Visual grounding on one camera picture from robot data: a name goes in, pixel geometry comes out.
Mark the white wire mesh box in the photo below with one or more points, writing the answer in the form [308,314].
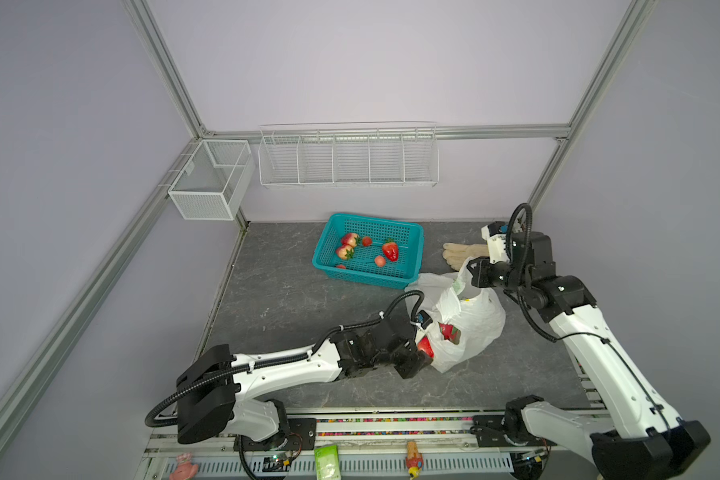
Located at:
[213,181]

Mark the white plastic bag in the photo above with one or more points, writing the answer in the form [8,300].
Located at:
[476,312]

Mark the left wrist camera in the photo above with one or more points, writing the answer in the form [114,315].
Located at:
[421,319]

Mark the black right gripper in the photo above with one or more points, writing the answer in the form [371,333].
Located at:
[480,271]

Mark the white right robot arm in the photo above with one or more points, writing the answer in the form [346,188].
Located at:
[644,437]

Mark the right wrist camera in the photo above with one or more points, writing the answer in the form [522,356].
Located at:
[495,236]

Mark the red fake strawberry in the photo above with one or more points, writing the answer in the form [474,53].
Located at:
[390,250]

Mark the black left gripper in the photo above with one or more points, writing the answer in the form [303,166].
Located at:
[414,363]

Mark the green packet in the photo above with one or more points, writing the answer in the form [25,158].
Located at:
[327,463]

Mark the white wire wall shelf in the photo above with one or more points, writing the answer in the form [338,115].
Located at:
[349,154]

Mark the small orange toy figure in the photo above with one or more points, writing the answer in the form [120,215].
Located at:
[414,460]

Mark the yellow work glove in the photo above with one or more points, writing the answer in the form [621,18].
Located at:
[456,254]

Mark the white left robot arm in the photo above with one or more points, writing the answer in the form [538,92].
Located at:
[222,390]

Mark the pink toy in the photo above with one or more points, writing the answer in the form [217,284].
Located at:
[185,469]

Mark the teal plastic basket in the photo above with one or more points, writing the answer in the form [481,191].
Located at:
[361,268]

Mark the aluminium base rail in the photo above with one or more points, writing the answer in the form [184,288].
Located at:
[454,444]

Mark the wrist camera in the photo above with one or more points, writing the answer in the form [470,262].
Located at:
[495,236]
[421,319]

